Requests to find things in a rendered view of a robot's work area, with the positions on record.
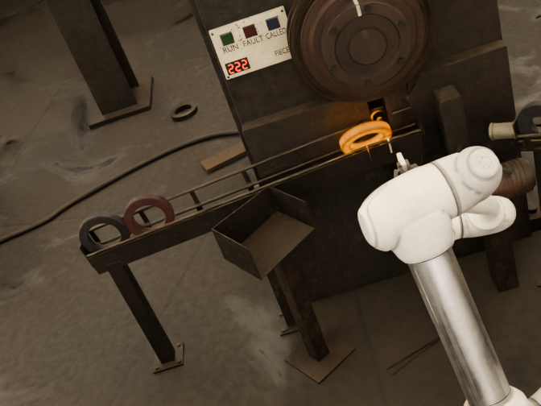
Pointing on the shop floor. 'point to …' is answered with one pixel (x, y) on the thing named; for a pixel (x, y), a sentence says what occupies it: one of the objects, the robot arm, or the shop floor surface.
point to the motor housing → (496, 253)
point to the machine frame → (328, 109)
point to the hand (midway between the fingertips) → (402, 162)
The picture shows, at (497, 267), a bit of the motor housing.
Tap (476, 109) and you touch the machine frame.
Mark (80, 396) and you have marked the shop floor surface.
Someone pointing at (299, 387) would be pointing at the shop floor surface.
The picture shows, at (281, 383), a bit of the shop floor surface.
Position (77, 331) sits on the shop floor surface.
